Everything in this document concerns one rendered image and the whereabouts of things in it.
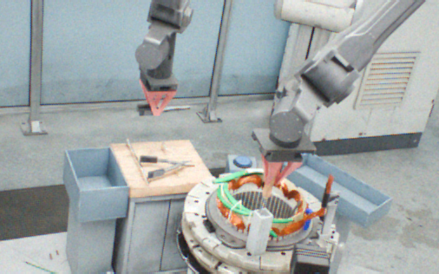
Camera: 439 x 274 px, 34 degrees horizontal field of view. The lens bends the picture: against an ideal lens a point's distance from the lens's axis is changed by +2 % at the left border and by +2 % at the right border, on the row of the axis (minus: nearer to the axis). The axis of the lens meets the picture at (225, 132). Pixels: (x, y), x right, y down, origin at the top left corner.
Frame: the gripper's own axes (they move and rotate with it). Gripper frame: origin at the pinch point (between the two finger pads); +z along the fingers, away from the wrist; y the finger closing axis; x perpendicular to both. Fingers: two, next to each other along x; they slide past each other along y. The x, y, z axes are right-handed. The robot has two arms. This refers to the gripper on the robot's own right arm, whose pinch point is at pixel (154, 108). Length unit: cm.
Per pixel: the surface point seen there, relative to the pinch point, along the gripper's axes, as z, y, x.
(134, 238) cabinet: 26.8, 12.6, -5.8
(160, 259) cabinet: 34.2, 12.7, 1.0
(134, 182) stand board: 12.0, 11.0, -7.0
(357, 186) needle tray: 15, 18, 48
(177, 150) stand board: 12.4, -0.7, 7.2
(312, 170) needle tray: 16.8, 7.0, 41.9
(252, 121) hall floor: 123, -188, 131
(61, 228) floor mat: 119, -107, 4
